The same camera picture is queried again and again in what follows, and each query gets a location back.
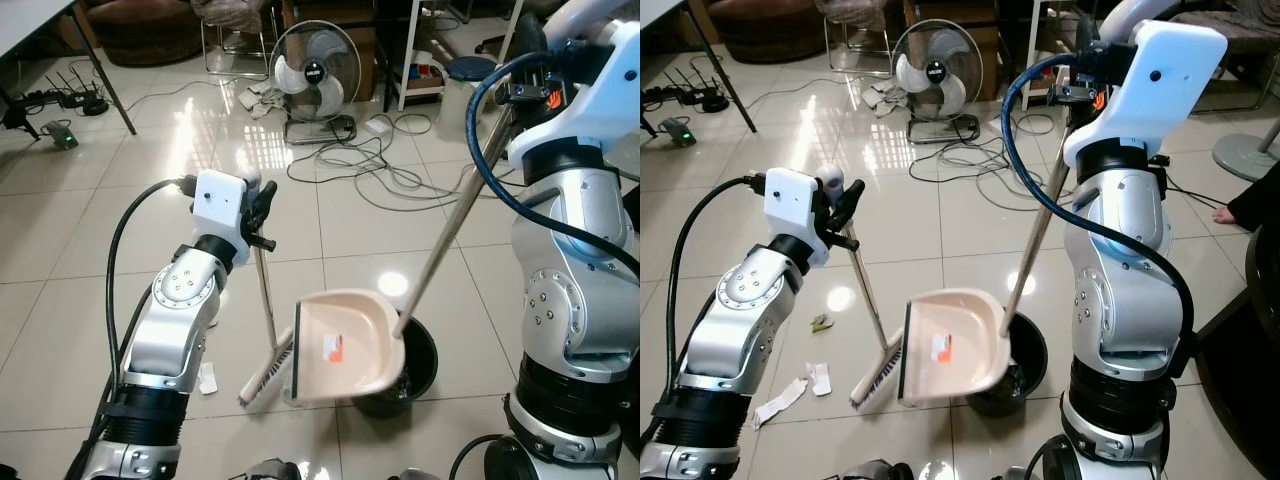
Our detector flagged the broom with metal handle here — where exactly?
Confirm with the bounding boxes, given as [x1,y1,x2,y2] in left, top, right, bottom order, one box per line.
[237,170,297,408]
[815,167,907,412]

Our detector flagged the beige long-handled dustpan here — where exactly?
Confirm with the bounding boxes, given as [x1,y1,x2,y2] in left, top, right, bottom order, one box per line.
[289,105,516,407]
[897,125,1079,407]

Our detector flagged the grey crumpled floor cloth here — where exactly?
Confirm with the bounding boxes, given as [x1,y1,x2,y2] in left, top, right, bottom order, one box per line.
[237,80,288,120]
[861,79,907,119]

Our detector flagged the black floor fan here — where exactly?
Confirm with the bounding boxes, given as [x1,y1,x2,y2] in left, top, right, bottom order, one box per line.
[889,18,982,146]
[269,20,362,147]

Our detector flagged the white shelf rack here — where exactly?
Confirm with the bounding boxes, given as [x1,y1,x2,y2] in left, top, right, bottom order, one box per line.
[1022,0,1076,109]
[384,0,453,112]

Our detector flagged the round blue stool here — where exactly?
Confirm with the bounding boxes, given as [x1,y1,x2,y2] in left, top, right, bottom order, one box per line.
[446,54,499,87]

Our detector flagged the black power strip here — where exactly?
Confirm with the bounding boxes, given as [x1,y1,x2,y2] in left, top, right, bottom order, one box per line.
[0,88,63,132]
[642,84,693,111]

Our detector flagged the white table with black legs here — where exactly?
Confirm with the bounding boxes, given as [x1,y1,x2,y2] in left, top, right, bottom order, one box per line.
[0,0,138,137]
[640,0,759,134]

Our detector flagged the grey device with green light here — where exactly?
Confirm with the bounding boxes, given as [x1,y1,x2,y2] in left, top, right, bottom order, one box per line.
[40,119,80,152]
[660,116,699,149]

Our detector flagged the black router with antennas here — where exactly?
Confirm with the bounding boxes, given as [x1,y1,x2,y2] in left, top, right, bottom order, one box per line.
[682,66,732,114]
[44,68,112,117]

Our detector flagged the grey round stand base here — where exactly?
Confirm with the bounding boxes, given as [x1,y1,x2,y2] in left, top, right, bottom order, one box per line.
[1211,118,1280,184]

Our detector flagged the long white paper scrap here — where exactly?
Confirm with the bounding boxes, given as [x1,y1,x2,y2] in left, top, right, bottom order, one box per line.
[752,377,810,430]

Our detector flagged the brown armchair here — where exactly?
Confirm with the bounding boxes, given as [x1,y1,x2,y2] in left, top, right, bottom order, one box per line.
[705,0,827,64]
[84,0,202,67]

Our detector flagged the black round waste bin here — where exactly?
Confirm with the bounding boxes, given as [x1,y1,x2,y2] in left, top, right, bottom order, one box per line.
[965,310,1050,419]
[350,315,440,419]

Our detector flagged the person's black trouser leg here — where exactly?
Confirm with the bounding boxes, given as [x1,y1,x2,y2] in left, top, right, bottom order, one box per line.
[1228,158,1280,234]

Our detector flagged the grey robot leg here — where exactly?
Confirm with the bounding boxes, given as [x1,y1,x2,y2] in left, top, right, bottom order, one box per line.
[848,457,913,480]
[228,457,303,480]

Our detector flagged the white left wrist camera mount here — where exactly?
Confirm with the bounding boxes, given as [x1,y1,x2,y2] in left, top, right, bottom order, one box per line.
[190,169,264,251]
[763,167,834,269]

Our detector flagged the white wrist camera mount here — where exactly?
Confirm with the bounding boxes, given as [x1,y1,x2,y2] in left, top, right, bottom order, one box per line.
[190,169,264,251]
[763,167,834,269]
[505,0,641,171]
[1062,0,1230,169]

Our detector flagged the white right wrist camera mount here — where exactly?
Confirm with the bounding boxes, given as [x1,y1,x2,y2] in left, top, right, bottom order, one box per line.
[1062,0,1230,169]
[505,0,641,171]

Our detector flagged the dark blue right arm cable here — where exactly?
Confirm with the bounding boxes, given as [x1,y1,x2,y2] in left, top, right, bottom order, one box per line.
[1002,52,1197,353]
[466,50,641,279]

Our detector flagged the black floor cables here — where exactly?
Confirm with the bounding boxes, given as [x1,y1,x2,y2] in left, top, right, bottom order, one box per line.
[904,108,1063,187]
[284,108,523,202]

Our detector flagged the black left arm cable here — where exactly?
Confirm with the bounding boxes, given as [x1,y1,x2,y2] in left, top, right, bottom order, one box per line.
[88,177,201,441]
[655,175,771,421]

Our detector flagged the metal frame chair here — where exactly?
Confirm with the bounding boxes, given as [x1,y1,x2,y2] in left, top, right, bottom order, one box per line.
[198,0,283,77]
[822,0,907,77]

